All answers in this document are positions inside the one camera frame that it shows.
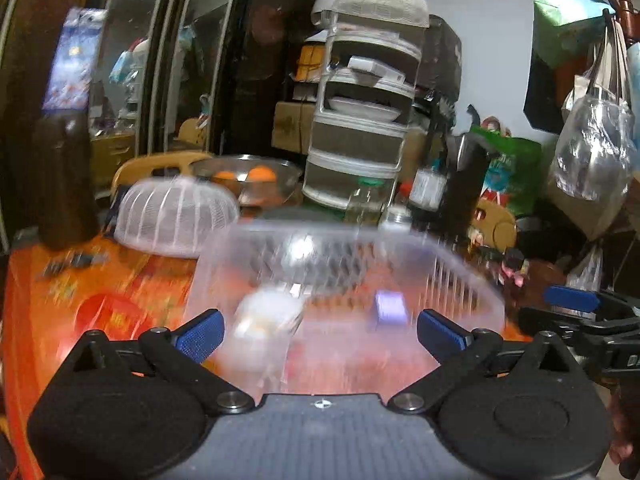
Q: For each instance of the blue wall poster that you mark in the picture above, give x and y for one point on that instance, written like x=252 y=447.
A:
x=75 y=60

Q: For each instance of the small white container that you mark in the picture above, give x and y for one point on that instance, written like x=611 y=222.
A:
x=265 y=317

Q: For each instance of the white plate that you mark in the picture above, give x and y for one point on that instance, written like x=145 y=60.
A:
x=364 y=108

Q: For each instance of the white mesh food cover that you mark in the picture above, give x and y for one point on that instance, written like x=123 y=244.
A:
x=175 y=216

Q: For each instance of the orange fruit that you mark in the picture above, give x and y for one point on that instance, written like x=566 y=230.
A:
x=262 y=175
x=224 y=176

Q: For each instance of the dark brown bottle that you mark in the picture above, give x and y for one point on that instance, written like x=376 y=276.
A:
x=66 y=180

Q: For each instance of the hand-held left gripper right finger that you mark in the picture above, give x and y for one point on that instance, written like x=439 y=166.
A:
x=442 y=332

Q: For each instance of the glass bowl with oranges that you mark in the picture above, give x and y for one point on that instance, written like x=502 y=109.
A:
x=250 y=182

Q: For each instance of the small lidded glass jar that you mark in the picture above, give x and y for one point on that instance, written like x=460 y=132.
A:
x=396 y=216

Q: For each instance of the green printed bag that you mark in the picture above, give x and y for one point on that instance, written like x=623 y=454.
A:
x=512 y=172

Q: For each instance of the white flat box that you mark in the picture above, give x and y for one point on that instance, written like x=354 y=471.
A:
x=376 y=68

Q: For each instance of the clear glass jar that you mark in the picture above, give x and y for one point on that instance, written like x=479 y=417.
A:
x=369 y=201

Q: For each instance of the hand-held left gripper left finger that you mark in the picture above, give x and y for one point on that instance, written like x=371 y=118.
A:
x=199 y=336

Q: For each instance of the tan wooden chair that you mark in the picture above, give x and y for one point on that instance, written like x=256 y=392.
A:
x=155 y=165
x=496 y=222

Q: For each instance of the white label bottle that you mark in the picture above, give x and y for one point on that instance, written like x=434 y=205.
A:
x=428 y=186

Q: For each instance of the brown cardboard box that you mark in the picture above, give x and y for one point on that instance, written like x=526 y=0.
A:
x=291 y=126

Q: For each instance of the black kettle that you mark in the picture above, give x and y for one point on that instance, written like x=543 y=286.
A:
x=467 y=180

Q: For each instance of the tiered mesh food rack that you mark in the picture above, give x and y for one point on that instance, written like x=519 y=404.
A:
x=367 y=90

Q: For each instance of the green gift box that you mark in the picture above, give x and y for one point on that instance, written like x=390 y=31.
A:
x=567 y=27

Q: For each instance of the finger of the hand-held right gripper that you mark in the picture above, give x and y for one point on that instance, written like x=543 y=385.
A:
x=547 y=321
x=572 y=298

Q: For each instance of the small purple block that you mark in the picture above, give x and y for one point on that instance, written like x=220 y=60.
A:
x=390 y=308

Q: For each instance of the hanging clear plastic bag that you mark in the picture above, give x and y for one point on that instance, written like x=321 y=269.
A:
x=595 y=150

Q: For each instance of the person's right hand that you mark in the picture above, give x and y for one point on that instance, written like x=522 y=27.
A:
x=626 y=432

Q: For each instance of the clear plastic basket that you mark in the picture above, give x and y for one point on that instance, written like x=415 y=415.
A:
x=350 y=270

